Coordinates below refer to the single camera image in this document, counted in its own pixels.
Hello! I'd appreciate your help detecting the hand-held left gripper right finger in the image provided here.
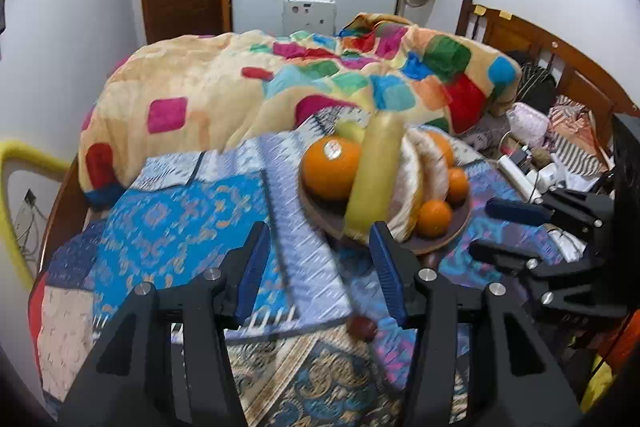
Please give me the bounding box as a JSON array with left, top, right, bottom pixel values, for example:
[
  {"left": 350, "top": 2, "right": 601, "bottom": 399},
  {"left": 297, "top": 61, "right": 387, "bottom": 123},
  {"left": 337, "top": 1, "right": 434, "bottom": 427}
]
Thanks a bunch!
[{"left": 370, "top": 221, "right": 583, "bottom": 427}]

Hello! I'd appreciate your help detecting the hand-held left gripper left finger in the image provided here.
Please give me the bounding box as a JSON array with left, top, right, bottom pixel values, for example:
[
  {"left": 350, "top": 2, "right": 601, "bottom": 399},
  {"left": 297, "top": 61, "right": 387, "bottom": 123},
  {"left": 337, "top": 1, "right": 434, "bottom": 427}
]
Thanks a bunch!
[{"left": 57, "top": 221, "right": 273, "bottom": 427}]

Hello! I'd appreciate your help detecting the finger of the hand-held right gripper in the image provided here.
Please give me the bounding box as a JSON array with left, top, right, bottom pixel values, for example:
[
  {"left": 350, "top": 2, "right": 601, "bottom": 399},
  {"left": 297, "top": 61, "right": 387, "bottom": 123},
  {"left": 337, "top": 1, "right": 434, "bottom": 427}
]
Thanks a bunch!
[
  {"left": 486, "top": 189, "right": 613, "bottom": 230},
  {"left": 469, "top": 241, "right": 551, "bottom": 276}
]

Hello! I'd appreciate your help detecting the small orange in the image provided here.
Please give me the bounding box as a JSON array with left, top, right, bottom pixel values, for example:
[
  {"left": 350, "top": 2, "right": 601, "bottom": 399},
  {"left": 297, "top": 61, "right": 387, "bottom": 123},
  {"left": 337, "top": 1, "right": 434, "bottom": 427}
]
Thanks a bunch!
[
  {"left": 416, "top": 199, "right": 453, "bottom": 239},
  {"left": 447, "top": 167, "right": 471, "bottom": 205}
]

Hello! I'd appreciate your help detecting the dark red plum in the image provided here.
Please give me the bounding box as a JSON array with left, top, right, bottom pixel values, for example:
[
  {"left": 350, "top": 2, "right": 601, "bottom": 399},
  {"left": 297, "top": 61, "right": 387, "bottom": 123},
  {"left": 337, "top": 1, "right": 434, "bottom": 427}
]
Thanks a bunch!
[{"left": 347, "top": 316, "right": 379, "bottom": 342}]

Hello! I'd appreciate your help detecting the peeled pomelo segment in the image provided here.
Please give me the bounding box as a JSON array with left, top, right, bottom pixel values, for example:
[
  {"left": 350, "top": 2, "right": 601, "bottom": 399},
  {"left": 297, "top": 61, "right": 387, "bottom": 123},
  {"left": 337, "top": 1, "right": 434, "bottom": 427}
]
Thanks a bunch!
[{"left": 387, "top": 132, "right": 426, "bottom": 243}]

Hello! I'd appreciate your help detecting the dark brown round plate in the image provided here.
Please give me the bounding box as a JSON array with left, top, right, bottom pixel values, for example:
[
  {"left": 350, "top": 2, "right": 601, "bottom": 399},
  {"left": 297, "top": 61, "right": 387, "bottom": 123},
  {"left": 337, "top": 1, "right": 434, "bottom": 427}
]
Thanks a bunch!
[{"left": 298, "top": 167, "right": 473, "bottom": 255}]

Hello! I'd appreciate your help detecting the pink pomelo segment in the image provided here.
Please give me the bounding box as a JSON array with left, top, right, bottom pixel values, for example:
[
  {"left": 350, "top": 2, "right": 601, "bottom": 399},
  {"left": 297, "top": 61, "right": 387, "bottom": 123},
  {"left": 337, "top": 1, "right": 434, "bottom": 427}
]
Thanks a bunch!
[{"left": 415, "top": 129, "right": 451, "bottom": 202}]

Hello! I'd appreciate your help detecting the large orange with sticker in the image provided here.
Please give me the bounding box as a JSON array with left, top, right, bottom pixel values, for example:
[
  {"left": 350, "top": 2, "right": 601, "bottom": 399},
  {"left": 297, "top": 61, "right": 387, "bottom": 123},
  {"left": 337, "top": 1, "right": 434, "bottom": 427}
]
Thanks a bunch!
[
  {"left": 300, "top": 136, "right": 362, "bottom": 202},
  {"left": 430, "top": 132, "right": 456, "bottom": 168}
]

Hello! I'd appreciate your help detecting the yellow banana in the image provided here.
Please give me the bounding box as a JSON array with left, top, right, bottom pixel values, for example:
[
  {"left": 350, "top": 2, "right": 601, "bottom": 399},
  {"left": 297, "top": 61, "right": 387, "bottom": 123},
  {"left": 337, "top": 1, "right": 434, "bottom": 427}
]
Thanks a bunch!
[{"left": 335, "top": 121, "right": 368, "bottom": 145}]

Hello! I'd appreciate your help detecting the white power strip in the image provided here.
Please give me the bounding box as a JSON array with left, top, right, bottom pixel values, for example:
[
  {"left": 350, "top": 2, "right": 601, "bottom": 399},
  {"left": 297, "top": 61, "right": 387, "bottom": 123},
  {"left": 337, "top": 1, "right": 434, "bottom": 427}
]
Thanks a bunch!
[{"left": 497, "top": 155, "right": 543, "bottom": 202}]

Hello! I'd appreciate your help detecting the white charger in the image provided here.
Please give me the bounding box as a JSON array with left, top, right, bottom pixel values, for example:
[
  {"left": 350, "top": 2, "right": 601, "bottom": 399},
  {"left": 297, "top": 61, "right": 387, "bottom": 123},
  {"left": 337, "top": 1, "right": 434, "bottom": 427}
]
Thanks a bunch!
[{"left": 537, "top": 164, "right": 568, "bottom": 188}]

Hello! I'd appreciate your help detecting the grey patterned cloth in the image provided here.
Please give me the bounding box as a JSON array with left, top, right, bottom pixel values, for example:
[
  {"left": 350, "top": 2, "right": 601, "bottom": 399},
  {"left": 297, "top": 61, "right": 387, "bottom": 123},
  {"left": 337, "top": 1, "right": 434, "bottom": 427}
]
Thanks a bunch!
[{"left": 457, "top": 129, "right": 506, "bottom": 152}]

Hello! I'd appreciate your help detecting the striped cloth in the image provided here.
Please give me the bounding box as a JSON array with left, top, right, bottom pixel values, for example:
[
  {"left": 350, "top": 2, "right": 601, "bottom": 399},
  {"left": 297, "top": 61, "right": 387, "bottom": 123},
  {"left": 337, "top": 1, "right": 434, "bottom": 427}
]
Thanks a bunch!
[{"left": 547, "top": 94, "right": 613, "bottom": 172}]

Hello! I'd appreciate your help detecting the pink cloth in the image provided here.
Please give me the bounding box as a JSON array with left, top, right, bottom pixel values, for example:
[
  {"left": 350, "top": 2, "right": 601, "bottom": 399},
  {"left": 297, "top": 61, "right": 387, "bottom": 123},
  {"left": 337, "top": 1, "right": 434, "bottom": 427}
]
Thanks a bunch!
[{"left": 507, "top": 102, "right": 551, "bottom": 148}]

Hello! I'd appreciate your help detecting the blue patterned bedsheet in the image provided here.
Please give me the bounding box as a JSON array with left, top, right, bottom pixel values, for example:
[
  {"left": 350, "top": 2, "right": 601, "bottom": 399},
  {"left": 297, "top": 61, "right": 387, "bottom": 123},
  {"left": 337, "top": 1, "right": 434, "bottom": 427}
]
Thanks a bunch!
[{"left": 27, "top": 107, "right": 576, "bottom": 427}]

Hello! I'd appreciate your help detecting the black backpack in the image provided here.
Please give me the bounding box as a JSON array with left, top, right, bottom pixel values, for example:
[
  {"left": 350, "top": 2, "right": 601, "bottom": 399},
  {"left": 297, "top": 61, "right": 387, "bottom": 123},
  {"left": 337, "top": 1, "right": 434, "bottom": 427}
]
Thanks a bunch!
[{"left": 505, "top": 52, "right": 558, "bottom": 102}]

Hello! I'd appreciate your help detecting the wooden bed headboard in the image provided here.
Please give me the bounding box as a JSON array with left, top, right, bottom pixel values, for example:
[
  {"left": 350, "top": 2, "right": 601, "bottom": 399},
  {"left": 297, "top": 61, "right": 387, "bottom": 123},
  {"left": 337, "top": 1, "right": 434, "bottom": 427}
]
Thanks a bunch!
[{"left": 456, "top": 0, "right": 640, "bottom": 128}]

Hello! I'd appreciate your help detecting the colourful patchwork blanket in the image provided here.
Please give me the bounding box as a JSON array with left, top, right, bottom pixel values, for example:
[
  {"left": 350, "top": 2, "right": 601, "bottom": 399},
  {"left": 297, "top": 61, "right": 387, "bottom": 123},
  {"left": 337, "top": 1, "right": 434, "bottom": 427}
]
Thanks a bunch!
[{"left": 79, "top": 12, "right": 523, "bottom": 208}]

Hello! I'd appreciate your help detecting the yellow foam tube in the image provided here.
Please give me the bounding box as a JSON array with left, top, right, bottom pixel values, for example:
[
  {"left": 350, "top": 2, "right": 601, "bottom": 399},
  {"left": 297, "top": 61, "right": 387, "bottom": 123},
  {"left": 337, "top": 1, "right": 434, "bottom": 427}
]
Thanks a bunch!
[{"left": 0, "top": 141, "right": 71, "bottom": 293}]

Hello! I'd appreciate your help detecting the white box appliance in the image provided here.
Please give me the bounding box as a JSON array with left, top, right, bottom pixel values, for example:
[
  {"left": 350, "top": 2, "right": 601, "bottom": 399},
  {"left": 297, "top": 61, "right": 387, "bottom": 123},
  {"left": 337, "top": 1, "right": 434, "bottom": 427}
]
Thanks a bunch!
[{"left": 281, "top": 0, "right": 337, "bottom": 36}]

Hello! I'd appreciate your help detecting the wall socket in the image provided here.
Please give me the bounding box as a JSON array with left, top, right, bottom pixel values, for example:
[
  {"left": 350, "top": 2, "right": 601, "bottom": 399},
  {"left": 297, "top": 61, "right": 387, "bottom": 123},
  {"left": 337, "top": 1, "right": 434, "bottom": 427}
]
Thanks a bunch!
[{"left": 12, "top": 189, "right": 41, "bottom": 233}]

